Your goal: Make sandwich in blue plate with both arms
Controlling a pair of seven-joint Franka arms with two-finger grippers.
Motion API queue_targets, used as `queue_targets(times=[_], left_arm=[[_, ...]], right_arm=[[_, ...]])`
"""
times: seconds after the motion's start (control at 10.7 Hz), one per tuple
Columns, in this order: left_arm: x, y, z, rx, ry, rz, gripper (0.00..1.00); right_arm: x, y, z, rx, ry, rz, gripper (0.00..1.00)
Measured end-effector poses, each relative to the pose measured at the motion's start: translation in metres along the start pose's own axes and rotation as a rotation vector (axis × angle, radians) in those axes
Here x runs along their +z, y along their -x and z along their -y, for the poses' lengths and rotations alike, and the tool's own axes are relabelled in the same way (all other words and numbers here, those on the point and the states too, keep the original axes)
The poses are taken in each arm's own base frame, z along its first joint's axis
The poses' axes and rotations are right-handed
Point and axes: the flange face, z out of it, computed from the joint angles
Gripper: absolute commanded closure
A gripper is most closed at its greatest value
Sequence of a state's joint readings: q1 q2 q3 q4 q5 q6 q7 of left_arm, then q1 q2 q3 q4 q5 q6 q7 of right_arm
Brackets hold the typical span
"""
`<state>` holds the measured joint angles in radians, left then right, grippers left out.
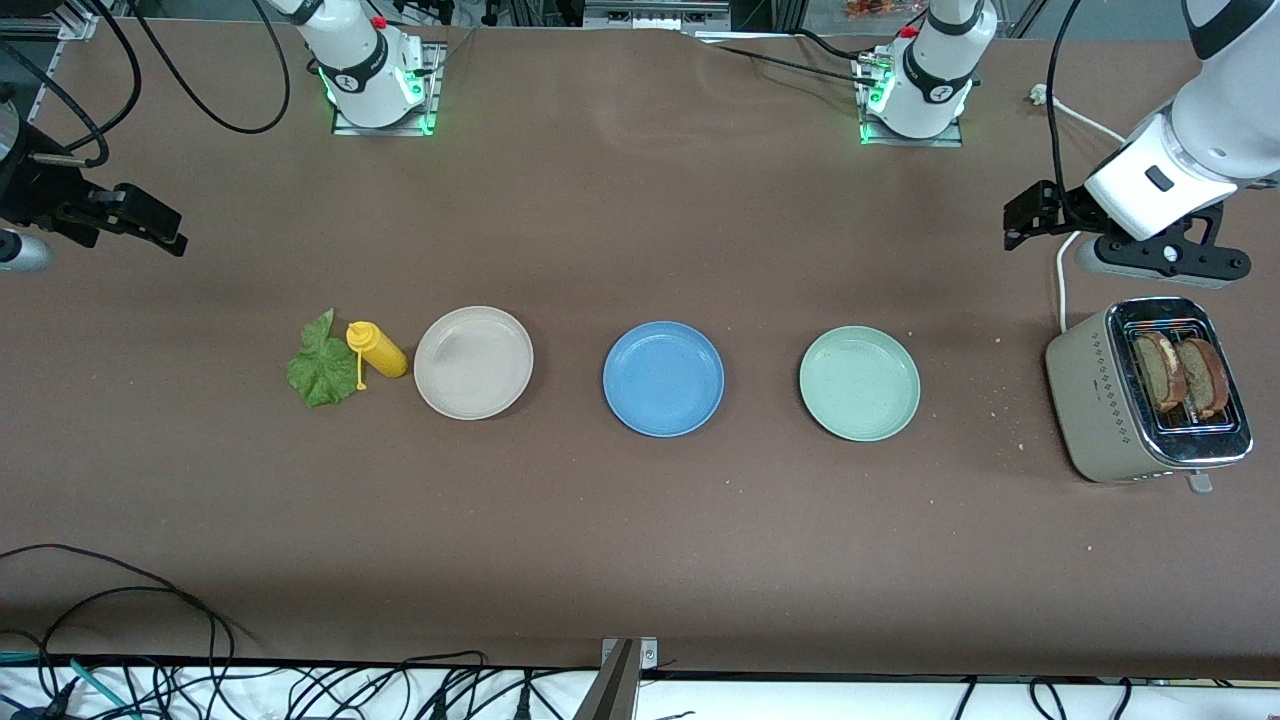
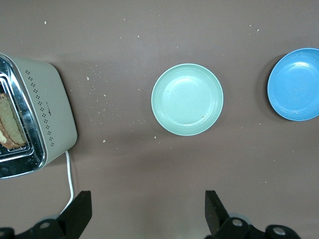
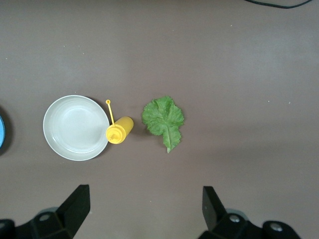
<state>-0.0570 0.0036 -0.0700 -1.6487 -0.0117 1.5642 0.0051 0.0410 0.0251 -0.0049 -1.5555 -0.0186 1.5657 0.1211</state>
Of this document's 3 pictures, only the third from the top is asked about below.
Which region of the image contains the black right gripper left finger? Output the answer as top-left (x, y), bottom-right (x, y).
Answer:
top-left (0, 184), bottom-right (91, 239)

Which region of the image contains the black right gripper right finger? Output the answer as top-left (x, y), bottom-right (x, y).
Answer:
top-left (199, 186), bottom-right (304, 239)

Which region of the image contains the green lettuce leaf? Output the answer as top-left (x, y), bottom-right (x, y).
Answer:
top-left (141, 96), bottom-right (185, 154)

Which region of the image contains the beige round plate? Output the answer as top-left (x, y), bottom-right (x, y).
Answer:
top-left (42, 95), bottom-right (111, 161)

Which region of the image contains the blue round plate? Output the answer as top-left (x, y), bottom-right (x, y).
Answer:
top-left (0, 109), bottom-right (8, 152)

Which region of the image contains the yellow mustard squeeze bottle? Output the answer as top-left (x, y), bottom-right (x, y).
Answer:
top-left (105, 99), bottom-right (134, 145)

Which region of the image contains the black looped floor cable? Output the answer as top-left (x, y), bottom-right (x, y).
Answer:
top-left (243, 0), bottom-right (314, 9)

